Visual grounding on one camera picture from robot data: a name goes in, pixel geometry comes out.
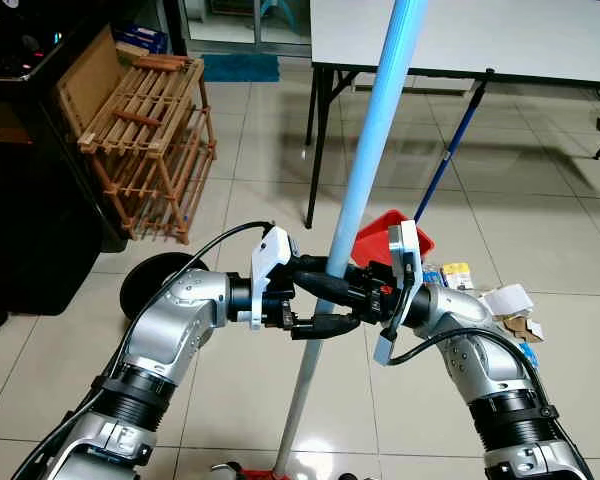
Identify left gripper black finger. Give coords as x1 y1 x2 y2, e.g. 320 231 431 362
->
292 314 361 339
315 262 366 306

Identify red dustpan blue handle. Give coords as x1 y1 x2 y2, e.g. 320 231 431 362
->
352 68 496 271

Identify light blue handled red broom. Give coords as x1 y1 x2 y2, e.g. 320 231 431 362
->
235 0 430 480

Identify teal floor mat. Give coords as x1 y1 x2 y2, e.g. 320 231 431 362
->
202 53 281 83

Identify black round waste bin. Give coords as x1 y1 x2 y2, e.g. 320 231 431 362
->
120 252 196 321

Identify brown cardboard scrap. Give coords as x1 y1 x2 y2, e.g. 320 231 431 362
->
505 315 544 343

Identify robot left leg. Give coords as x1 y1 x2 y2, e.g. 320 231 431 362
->
210 461 244 480

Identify folded wooden slat rack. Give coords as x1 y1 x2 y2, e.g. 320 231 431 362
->
77 52 218 244

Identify glass sliding door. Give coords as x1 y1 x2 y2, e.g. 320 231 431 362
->
180 0 316 56

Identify white table black legs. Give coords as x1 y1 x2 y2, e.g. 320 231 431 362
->
305 0 600 229

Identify blue carton box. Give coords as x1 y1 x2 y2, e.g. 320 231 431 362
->
115 25 169 53

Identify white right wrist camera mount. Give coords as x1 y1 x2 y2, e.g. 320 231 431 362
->
373 220 423 366

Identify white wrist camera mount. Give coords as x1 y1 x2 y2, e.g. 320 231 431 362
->
373 220 423 366
248 226 299 331

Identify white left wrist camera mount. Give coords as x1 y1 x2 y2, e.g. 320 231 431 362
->
248 226 299 331

